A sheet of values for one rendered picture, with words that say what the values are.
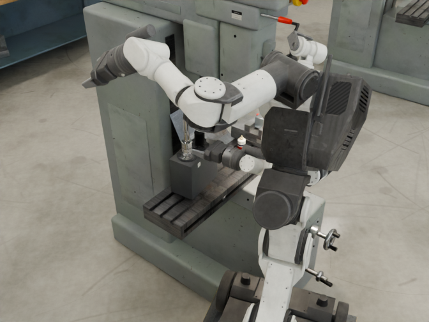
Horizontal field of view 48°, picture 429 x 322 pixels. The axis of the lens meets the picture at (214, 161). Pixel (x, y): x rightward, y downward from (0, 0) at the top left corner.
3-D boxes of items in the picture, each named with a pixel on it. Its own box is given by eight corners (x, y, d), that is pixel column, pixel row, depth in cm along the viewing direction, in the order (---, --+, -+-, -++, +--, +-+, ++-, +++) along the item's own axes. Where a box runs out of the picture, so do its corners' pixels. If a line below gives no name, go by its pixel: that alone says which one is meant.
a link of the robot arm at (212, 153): (219, 133, 206) (244, 142, 201) (219, 152, 212) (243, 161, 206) (203, 147, 198) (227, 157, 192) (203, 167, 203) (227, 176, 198)
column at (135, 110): (218, 227, 339) (217, 3, 247) (172, 267, 309) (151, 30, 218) (165, 197, 365) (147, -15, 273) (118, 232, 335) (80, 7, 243)
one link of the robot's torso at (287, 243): (303, 271, 190) (303, 225, 150) (260, 259, 195) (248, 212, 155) (312, 235, 196) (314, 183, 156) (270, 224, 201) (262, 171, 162)
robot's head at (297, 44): (322, 53, 155) (315, 34, 158) (302, 46, 150) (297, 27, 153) (308, 64, 160) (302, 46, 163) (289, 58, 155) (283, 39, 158)
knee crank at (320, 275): (334, 283, 238) (336, 275, 234) (328, 291, 234) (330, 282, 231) (295, 262, 249) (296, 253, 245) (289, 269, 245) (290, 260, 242)
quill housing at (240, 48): (275, 82, 230) (280, 15, 211) (249, 99, 217) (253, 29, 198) (242, 71, 240) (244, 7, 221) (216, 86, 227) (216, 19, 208)
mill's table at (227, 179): (321, 122, 288) (322, 110, 284) (181, 240, 210) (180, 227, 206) (287, 110, 300) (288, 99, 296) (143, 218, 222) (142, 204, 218)
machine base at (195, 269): (313, 270, 306) (316, 248, 295) (258, 336, 269) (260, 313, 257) (172, 194, 367) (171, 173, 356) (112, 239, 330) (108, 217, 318)
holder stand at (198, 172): (218, 175, 235) (218, 140, 223) (193, 200, 220) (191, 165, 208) (196, 167, 240) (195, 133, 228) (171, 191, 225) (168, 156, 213)
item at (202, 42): (245, 64, 239) (247, 12, 224) (214, 82, 224) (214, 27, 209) (215, 54, 249) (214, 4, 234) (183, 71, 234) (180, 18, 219)
